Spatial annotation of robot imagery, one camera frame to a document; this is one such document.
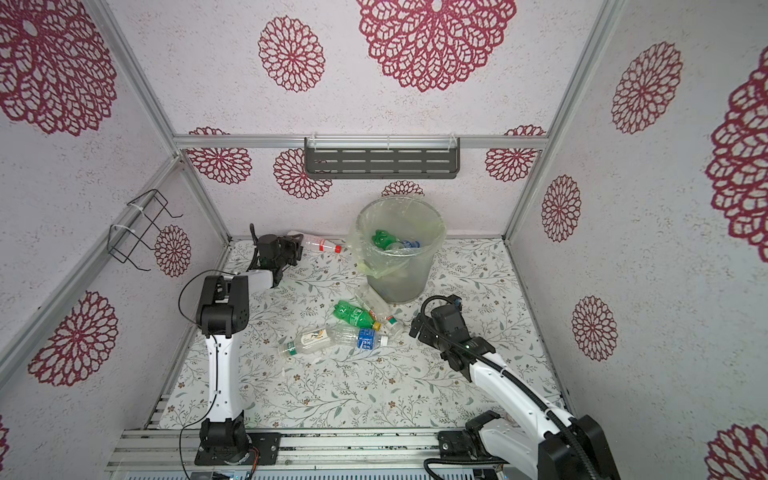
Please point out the dark grey wall shelf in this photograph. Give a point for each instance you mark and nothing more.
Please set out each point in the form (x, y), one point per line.
(368, 159)

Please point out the green bottle yellow cap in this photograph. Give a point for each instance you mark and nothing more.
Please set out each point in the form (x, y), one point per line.
(382, 239)
(355, 316)

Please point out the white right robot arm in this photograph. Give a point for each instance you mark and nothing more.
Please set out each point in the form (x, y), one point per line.
(532, 438)

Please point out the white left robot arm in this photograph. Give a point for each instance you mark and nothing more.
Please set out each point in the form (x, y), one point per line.
(221, 316)

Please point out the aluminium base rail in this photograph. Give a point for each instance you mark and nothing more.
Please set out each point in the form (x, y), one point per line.
(290, 449)

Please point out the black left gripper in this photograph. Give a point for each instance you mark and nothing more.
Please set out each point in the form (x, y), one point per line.
(285, 240)

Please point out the silver mesh waste bin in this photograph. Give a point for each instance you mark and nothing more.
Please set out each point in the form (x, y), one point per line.
(403, 287)

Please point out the crushed Pocari bottle blue label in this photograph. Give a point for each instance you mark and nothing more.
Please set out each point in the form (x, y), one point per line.
(366, 339)

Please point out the black wire wall rack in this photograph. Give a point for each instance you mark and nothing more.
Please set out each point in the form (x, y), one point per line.
(124, 239)

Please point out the clear bottle red cap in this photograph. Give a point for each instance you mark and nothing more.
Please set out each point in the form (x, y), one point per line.
(321, 244)

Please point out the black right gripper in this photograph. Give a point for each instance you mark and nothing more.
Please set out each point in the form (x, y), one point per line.
(423, 335)

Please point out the green plastic bin liner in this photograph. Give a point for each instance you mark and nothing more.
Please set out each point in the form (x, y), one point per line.
(406, 217)

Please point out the clear bottle blue label blue cap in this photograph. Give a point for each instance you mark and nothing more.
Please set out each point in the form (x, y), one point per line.
(402, 245)

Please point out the clear bottle green red label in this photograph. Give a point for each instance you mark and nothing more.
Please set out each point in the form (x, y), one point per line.
(378, 308)

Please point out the clear bottle white yellow label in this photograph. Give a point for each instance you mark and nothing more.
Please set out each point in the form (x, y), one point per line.
(306, 342)

